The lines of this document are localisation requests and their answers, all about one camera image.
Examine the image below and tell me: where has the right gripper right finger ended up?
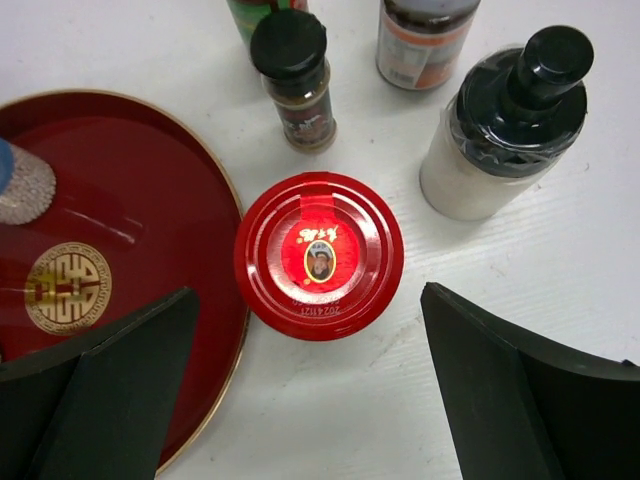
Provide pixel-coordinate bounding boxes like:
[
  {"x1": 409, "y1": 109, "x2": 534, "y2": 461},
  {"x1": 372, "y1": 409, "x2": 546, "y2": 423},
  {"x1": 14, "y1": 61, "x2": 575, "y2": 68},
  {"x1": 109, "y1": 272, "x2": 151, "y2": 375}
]
[{"x1": 421, "y1": 283, "x2": 639, "y2": 479}]

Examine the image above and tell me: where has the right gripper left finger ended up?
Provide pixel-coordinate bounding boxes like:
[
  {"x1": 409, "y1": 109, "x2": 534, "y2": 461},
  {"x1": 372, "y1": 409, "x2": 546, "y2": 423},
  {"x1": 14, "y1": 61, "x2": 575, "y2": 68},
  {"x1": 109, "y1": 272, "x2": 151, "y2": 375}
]
[{"x1": 1, "y1": 287, "x2": 199, "y2": 479}]

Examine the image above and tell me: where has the jar with silver lid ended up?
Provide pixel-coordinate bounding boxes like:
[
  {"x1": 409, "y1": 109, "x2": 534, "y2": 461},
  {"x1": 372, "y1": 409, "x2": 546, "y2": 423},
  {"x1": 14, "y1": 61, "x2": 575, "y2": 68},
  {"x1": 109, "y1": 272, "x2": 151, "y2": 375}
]
[{"x1": 1, "y1": 139, "x2": 56, "y2": 225}]

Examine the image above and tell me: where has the jar with red lid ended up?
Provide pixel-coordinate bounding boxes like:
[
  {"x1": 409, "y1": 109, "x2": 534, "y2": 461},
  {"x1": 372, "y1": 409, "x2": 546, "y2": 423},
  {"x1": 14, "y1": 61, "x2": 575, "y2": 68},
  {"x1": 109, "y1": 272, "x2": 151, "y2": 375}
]
[{"x1": 234, "y1": 172, "x2": 404, "y2": 341}]

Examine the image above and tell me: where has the small black cap spice bottle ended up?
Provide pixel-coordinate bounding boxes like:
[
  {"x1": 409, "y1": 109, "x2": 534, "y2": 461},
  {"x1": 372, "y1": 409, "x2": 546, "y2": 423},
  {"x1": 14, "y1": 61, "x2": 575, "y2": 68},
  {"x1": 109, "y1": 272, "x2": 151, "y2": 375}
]
[{"x1": 249, "y1": 9, "x2": 337, "y2": 152}]

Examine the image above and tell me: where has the red round lacquer tray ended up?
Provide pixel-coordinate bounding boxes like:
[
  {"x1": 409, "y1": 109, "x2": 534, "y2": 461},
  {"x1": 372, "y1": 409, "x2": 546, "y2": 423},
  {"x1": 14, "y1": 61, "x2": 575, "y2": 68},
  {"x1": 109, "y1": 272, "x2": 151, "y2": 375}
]
[{"x1": 1, "y1": 90, "x2": 248, "y2": 468}]

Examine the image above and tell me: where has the white bottle with black pump cap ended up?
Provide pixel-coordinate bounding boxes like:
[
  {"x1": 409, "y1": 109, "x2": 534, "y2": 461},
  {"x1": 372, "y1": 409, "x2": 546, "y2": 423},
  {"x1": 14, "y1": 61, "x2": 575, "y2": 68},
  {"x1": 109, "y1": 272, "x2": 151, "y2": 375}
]
[{"x1": 420, "y1": 25, "x2": 594, "y2": 221}]

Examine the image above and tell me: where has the tall green red sauce bottle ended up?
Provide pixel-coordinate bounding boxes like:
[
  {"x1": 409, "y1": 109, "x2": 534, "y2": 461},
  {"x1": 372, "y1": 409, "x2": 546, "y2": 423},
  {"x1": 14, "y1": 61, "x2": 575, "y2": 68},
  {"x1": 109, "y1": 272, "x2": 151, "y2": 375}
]
[{"x1": 227, "y1": 0, "x2": 309, "y2": 47}]

